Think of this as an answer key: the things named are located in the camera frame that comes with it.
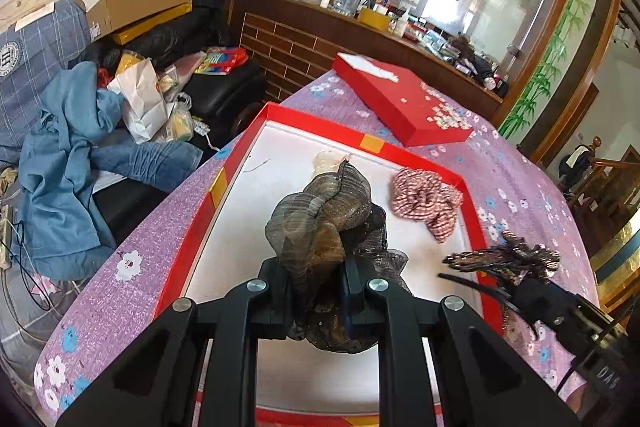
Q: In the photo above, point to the red open gift box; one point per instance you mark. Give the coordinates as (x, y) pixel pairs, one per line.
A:
(220, 191)

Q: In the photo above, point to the red plaid fabric scrunchie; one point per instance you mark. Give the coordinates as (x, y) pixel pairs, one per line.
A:
(421, 195)

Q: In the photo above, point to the bamboo wall painting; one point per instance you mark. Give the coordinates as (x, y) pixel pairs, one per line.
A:
(550, 71)

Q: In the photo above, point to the blue denim clothing pile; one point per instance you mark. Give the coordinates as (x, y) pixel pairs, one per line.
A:
(76, 136)

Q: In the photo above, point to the white paper bag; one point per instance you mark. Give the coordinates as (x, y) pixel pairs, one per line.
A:
(144, 111)

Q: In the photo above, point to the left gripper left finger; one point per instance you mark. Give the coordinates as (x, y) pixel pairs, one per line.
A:
(195, 364)

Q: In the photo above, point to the wooden stair railing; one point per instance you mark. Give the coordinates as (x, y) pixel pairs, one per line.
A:
(602, 193)

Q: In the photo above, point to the wooden dresser counter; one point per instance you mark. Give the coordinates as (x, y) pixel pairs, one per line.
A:
(295, 43)

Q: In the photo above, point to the red gift box lid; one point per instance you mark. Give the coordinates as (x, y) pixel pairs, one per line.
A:
(415, 113)

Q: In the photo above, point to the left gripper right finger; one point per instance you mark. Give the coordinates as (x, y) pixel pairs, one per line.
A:
(441, 363)

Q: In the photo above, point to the clear flower hair clip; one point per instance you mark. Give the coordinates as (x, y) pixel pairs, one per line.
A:
(328, 161)

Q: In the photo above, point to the black rhinestone hair claw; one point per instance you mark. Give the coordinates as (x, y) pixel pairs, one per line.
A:
(509, 264)

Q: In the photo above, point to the brown organza scrunchie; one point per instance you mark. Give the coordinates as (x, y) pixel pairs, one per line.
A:
(312, 232)

